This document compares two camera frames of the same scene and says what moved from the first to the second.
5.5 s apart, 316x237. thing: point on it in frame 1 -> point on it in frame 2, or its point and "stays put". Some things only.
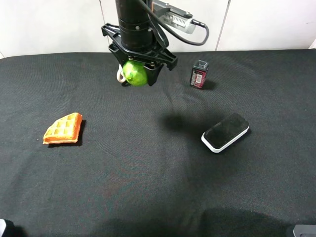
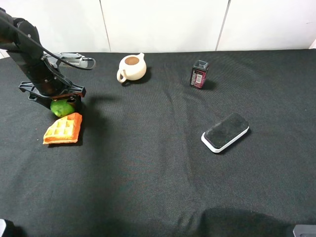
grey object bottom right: (304, 230) stays put
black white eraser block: (225, 133) stays put
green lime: (135, 73) -> (61, 107)
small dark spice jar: (198, 74) stays put
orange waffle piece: (64, 130) stays put
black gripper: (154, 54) -> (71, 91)
